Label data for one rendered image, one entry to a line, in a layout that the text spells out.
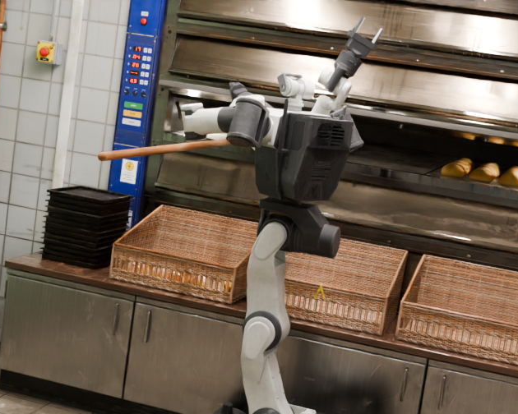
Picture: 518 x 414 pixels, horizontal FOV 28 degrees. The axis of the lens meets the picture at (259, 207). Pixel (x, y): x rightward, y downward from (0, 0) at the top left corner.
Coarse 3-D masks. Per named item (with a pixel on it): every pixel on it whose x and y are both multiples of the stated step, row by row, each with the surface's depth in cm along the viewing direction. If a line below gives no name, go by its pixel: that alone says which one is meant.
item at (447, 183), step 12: (168, 132) 469; (348, 168) 445; (360, 168) 444; (372, 168) 442; (384, 168) 441; (396, 180) 440; (408, 180) 438; (420, 180) 437; (432, 180) 435; (444, 180) 434; (456, 180) 435; (480, 192) 430; (492, 192) 428; (504, 192) 427; (516, 192) 426
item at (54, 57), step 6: (42, 42) 474; (48, 42) 474; (48, 48) 474; (54, 48) 473; (60, 48) 477; (36, 54) 476; (48, 54) 474; (54, 54) 474; (60, 54) 478; (36, 60) 476; (42, 60) 475; (48, 60) 474; (54, 60) 474; (60, 60) 479
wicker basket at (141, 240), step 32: (160, 224) 469; (192, 224) 464; (224, 224) 460; (256, 224) 456; (128, 256) 426; (160, 256) 422; (192, 256) 462; (224, 256) 458; (160, 288) 423; (192, 288) 419
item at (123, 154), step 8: (176, 144) 390; (184, 144) 396; (192, 144) 404; (200, 144) 411; (208, 144) 420; (216, 144) 429; (224, 144) 439; (104, 152) 331; (112, 152) 335; (120, 152) 341; (128, 152) 346; (136, 152) 353; (144, 152) 359; (152, 152) 366; (160, 152) 373; (168, 152) 381; (104, 160) 331
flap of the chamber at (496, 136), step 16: (160, 80) 451; (208, 96) 458; (224, 96) 448; (272, 96) 437; (352, 112) 428; (368, 112) 426; (416, 128) 433; (432, 128) 424; (448, 128) 417; (464, 128) 415; (480, 128) 413; (512, 144) 424
